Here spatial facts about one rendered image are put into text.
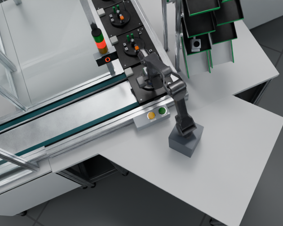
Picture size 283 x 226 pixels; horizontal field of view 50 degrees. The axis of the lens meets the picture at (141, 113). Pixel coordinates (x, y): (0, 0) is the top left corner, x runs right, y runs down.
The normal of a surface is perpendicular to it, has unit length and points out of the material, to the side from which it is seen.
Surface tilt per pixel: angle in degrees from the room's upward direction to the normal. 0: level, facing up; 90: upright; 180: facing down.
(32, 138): 0
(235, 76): 0
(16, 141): 0
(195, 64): 45
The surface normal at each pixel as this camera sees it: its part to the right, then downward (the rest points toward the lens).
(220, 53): 0.08, 0.39
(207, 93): -0.10, -0.36
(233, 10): 0.00, 0.06
